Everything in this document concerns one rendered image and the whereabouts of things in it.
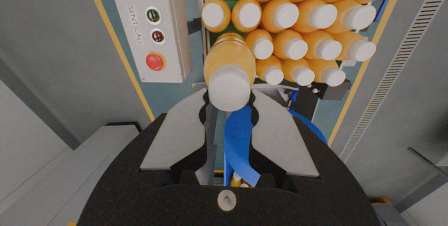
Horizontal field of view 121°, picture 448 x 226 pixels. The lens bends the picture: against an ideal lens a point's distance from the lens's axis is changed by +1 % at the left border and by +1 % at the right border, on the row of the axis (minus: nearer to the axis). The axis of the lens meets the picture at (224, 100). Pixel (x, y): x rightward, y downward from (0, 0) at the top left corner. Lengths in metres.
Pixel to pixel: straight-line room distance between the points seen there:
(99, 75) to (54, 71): 0.56
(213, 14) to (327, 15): 0.21
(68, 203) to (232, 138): 1.60
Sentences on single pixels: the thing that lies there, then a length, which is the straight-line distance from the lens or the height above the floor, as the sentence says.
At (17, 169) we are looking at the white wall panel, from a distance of 3.02.
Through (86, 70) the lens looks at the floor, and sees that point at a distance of 2.21.
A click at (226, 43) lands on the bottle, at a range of 0.16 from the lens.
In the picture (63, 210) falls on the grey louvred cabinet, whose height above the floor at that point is 1.04.
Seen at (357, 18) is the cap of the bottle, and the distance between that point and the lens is 0.37.
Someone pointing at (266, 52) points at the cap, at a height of 1.09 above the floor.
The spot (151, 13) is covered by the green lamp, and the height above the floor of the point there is 1.11.
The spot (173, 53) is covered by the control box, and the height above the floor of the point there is 1.10.
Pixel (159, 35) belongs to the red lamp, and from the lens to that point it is 0.30.
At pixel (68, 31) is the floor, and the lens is 2.12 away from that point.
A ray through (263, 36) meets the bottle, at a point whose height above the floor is 1.06.
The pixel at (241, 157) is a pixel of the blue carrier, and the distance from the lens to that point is 0.34.
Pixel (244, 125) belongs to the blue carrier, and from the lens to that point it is 0.41.
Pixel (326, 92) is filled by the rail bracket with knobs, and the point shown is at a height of 1.00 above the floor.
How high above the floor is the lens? 1.38
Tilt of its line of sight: 58 degrees down
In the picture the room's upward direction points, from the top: 175 degrees counter-clockwise
